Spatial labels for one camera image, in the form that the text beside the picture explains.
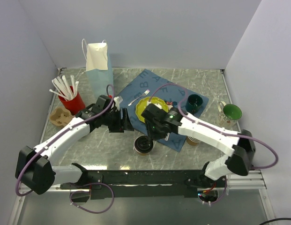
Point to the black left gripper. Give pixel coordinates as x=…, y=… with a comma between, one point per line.
x=126, y=124

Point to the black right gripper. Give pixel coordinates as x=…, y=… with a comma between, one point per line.
x=152, y=135

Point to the black cup lid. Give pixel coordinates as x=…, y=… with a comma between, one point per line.
x=144, y=143

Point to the brown paper cup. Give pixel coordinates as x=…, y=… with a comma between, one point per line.
x=143, y=152

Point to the stack of brown paper cups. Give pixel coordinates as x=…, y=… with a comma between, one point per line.
x=192, y=141

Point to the blue white paper bag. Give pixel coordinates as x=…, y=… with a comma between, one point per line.
x=98, y=66

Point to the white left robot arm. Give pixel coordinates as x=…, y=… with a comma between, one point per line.
x=34, y=166

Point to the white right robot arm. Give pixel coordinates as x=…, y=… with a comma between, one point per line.
x=238, y=150

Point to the silver fork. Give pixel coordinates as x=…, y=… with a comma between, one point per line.
x=142, y=95

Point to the blue letter print cloth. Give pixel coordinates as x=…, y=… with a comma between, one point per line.
x=130, y=85

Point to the dark green mug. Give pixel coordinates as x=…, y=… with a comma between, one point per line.
x=193, y=104

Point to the red straw holder cup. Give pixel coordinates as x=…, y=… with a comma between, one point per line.
x=74, y=105

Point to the brown pulp cup carrier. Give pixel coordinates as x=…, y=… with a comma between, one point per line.
x=60, y=117

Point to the floral cream mug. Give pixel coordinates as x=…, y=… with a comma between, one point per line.
x=229, y=114

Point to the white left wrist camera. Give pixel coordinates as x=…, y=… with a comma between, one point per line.
x=116, y=102

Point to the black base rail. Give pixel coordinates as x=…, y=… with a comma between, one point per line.
x=142, y=183

